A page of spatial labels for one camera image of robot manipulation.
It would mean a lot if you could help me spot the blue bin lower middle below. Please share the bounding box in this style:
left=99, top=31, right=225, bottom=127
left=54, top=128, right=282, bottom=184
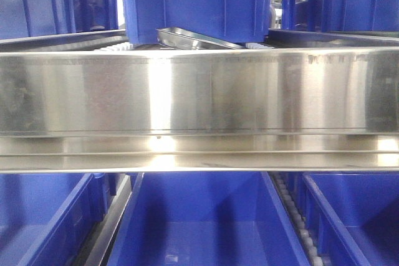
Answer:
left=108, top=171, right=309, bottom=265

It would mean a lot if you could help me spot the blue bin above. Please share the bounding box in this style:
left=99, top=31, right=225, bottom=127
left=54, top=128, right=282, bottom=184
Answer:
left=303, top=173, right=398, bottom=265
left=279, top=0, right=399, bottom=33
left=108, top=171, right=309, bottom=265
left=1, top=173, right=105, bottom=265
left=1, top=0, right=118, bottom=39
left=122, top=0, right=270, bottom=44

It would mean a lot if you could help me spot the blue bin upper middle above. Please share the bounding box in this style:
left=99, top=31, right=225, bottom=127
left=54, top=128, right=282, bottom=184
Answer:
left=122, top=0, right=270, bottom=44

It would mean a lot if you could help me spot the steel tray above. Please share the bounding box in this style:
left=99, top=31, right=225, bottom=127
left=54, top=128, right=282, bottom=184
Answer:
left=157, top=27, right=244, bottom=50

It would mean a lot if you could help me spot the blue bin upper right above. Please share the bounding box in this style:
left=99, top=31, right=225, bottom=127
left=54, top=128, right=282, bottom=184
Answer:
left=279, top=0, right=399, bottom=33

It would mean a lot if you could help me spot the blue bin lower right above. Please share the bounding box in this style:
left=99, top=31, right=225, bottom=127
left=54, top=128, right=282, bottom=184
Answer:
left=303, top=173, right=398, bottom=265

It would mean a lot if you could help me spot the blue bin lower left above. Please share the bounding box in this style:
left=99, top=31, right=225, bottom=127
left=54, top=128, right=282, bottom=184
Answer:
left=1, top=173, right=105, bottom=265

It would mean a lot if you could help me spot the blue bin upper left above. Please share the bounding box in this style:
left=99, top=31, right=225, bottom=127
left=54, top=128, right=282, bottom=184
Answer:
left=1, top=0, right=118, bottom=39

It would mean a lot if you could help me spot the stainless steel shelf rail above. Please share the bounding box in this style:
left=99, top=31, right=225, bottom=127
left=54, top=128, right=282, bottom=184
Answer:
left=1, top=47, right=398, bottom=173

